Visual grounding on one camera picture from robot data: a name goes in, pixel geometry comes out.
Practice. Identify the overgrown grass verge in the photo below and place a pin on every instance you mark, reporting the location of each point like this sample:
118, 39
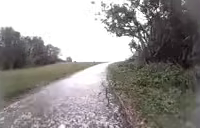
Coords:
154, 90

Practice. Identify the row of trees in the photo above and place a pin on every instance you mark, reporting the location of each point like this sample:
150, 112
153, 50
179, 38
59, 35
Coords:
18, 50

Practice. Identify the grey gravel path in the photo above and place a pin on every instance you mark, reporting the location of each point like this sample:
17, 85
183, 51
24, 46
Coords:
76, 100

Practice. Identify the green grass field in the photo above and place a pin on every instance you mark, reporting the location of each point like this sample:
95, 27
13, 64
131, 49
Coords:
28, 77

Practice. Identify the large dark tree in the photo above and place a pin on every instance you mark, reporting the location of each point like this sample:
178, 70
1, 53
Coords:
164, 33

